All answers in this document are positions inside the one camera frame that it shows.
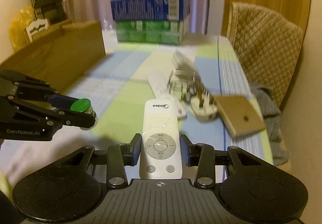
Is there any white UK plug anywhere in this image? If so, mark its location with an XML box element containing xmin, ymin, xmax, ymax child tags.
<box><xmin>190</xmin><ymin>95</ymin><xmax>218</xmax><ymax>122</ymax></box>

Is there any light green product box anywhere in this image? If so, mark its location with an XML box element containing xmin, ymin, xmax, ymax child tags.
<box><xmin>115</xmin><ymin>16</ymin><xmax>190</xmax><ymax>45</ymax></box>

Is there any black metal rack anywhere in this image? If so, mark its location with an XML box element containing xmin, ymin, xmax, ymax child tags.
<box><xmin>31</xmin><ymin>0</ymin><xmax>67</xmax><ymax>25</ymax></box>

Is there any white wooden chair back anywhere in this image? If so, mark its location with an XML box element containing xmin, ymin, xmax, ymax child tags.
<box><xmin>26</xmin><ymin>19</ymin><xmax>49</xmax><ymax>42</ymax></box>

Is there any white square adapter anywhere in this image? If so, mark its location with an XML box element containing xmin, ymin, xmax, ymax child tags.
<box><xmin>173</xmin><ymin>50</ymin><xmax>199</xmax><ymax>76</ymax></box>

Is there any open brown cardboard box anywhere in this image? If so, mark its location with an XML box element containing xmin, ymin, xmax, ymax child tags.
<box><xmin>1</xmin><ymin>21</ymin><xmax>106</xmax><ymax>92</ymax></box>

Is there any long white flat remote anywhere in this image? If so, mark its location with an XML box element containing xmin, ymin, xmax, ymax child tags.
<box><xmin>146</xmin><ymin>70</ymin><xmax>179</xmax><ymax>102</ymax></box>

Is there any checked tablecloth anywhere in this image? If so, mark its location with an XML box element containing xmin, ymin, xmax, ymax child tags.
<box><xmin>1</xmin><ymin>32</ymin><xmax>259</xmax><ymax>185</ymax></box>

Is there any blue product box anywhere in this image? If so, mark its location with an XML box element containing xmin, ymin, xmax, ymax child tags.
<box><xmin>110</xmin><ymin>0</ymin><xmax>190</xmax><ymax>22</ymax></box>

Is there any grey cloth on chair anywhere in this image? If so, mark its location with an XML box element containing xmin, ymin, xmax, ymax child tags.
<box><xmin>249</xmin><ymin>82</ymin><xmax>290</xmax><ymax>166</ymax></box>

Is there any green cap small bottle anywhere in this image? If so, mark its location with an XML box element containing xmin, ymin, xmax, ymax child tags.
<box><xmin>70</xmin><ymin>98</ymin><xmax>98</xmax><ymax>130</ymax></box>

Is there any small white red remote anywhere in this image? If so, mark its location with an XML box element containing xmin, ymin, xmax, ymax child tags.
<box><xmin>176</xmin><ymin>100</ymin><xmax>187</xmax><ymax>119</ymax></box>

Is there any metal wire rack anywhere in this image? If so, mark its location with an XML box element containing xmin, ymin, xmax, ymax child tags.
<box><xmin>167</xmin><ymin>69</ymin><xmax>215</xmax><ymax>107</ymax></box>

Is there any chair with quilted beige cover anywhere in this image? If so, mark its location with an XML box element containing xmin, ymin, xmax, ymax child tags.
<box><xmin>226</xmin><ymin>2</ymin><xmax>304</xmax><ymax>106</ymax></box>

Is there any yellow plastic bag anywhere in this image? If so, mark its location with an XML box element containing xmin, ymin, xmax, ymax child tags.
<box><xmin>9</xmin><ymin>6</ymin><xmax>35</xmax><ymax>52</ymax></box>

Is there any white Midea remote control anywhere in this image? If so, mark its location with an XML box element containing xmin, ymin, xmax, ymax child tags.
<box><xmin>139</xmin><ymin>99</ymin><xmax>182</xmax><ymax>179</ymax></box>

